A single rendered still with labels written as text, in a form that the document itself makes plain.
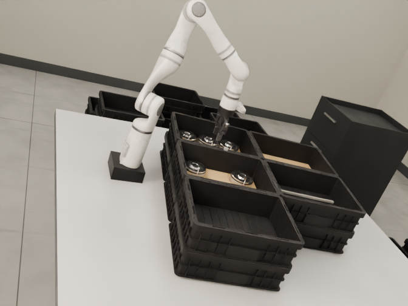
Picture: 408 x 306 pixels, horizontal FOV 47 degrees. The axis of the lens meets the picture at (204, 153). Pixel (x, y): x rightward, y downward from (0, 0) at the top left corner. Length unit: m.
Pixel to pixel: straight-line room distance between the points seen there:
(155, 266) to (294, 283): 0.54
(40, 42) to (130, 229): 3.33
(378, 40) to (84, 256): 4.93
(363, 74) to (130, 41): 2.83
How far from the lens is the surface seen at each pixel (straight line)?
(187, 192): 1.65
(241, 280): 1.69
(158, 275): 1.63
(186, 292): 1.61
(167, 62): 1.93
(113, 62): 4.97
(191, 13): 1.95
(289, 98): 5.70
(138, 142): 1.98
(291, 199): 1.91
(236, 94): 2.05
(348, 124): 3.45
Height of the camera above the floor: 1.75
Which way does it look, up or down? 25 degrees down
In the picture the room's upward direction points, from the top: 20 degrees clockwise
